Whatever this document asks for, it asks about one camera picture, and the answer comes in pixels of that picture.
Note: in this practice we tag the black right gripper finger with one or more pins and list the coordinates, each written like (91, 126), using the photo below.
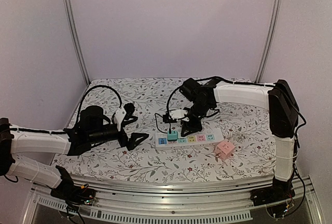
(184, 129)
(192, 127)

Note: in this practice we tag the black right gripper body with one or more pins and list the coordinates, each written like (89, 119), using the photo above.
(193, 119)

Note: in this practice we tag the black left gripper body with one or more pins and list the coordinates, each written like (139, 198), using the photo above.
(123, 141)

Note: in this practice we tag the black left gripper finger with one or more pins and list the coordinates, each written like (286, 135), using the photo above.
(136, 139)
(128, 120)

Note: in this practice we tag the teal cube charger plug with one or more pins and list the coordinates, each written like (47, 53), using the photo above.
(172, 136)

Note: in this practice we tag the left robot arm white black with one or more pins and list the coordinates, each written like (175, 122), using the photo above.
(91, 130)

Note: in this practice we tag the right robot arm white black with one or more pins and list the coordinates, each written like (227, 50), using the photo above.
(278, 102)

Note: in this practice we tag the floral patterned table mat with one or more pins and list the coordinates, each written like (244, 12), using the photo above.
(235, 142)

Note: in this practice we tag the white colourful power strip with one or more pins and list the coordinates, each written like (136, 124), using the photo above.
(208, 137)

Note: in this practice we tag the pink cube socket adapter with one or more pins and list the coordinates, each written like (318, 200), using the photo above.
(224, 149)

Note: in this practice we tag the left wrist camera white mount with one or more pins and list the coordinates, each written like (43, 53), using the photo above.
(123, 111)

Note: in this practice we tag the aluminium front rail base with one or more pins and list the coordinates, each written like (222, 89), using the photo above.
(212, 202)

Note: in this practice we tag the left aluminium frame post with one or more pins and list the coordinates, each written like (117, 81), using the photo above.
(75, 39)

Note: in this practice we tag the aluminium frame post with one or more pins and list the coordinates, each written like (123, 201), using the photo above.
(269, 39)
(75, 39)

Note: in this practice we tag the right aluminium frame post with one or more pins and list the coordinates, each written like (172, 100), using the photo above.
(269, 39)

